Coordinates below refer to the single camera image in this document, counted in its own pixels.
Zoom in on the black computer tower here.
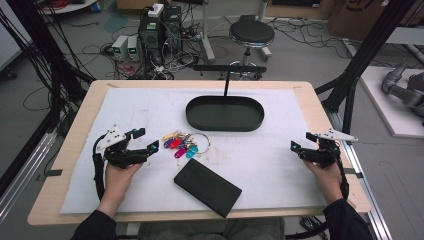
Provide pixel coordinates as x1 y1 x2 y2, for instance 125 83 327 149
137 4 183 67

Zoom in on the bunch of keys, colourful tags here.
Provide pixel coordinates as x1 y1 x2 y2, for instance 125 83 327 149
161 130 212 160

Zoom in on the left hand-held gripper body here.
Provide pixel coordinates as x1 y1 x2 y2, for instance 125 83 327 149
96 124 150 170

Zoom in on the white power supply unit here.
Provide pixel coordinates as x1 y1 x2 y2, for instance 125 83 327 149
111 34 130 62
127 35 141 62

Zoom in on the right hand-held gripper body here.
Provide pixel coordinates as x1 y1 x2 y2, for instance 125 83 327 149
301 128 359 169

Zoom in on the black oval tray with hanger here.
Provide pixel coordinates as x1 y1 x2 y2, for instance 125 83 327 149
185 64 268 133

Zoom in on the white table mat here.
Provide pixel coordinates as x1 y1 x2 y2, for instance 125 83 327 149
59 87 330 215

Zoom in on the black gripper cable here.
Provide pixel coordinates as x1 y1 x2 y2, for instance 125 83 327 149
332 146 351 201
92 134 108 202

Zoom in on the brown cardboard box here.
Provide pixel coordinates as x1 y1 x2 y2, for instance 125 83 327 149
327 0 424 42

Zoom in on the black round stool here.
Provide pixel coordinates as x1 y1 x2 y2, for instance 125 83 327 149
228 20 276 80

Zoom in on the aluminium rail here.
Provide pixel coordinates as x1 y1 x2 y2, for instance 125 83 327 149
0 129 59 224
328 111 394 240

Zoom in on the person's left hand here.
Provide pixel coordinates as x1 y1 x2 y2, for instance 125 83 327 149
101 162 144 205

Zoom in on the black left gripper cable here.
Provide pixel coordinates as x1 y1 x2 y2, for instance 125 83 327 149
92 134 108 202

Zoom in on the white floor board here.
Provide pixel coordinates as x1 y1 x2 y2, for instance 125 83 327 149
359 65 424 140

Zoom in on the black flat wallet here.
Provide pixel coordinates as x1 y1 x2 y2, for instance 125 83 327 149
173 158 243 219

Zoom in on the black frame post with cables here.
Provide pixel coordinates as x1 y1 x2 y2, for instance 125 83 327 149
0 0 96 134

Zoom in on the white power strip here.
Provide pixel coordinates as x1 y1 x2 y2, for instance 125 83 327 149
147 2 165 19

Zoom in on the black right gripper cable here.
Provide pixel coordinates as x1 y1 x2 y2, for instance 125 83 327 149
332 146 351 201

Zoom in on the person's right hand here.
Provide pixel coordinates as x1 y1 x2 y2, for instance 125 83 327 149
303 160 344 205

